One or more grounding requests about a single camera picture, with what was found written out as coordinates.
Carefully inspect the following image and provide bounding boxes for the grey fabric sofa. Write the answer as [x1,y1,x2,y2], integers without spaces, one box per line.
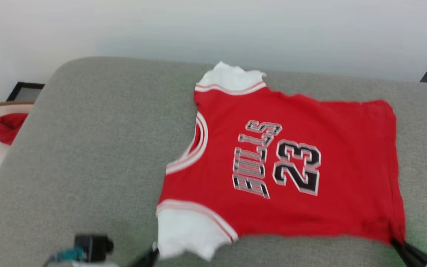
[0,56,427,267]

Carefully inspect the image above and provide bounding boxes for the red Bulls basketball jersey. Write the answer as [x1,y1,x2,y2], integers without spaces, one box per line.
[156,61,407,261]

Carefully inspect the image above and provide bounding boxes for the red garment in basket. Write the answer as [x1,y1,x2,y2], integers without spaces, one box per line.
[0,113,29,145]

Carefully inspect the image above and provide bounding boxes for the teal left camera cable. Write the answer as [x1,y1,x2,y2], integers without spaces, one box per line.
[43,248,86,266]

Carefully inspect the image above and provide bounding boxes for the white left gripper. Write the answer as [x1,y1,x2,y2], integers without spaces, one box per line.
[71,247,159,267]

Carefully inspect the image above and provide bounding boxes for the black floor frame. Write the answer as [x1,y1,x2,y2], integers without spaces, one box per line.
[6,82,45,102]

